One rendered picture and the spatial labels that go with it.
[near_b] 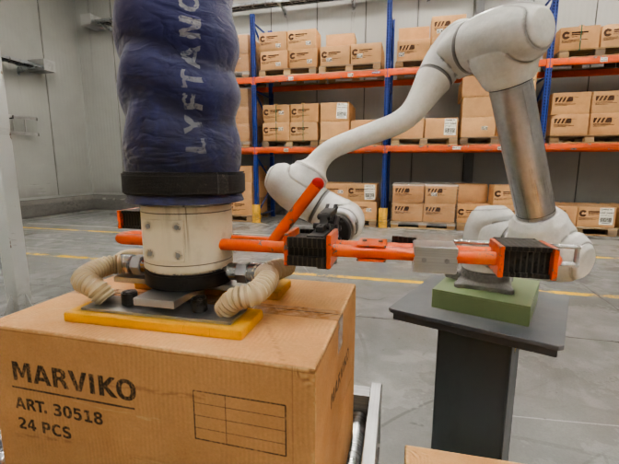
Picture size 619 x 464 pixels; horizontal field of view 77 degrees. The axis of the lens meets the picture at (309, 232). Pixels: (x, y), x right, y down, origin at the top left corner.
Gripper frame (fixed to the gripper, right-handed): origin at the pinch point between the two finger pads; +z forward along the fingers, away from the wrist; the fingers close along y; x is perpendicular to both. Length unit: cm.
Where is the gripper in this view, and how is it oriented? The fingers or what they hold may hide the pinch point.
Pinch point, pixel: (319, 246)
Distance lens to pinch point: 71.0
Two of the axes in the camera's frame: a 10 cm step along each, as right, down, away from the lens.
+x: -9.7, -0.4, 2.3
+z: -2.3, 1.7, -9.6
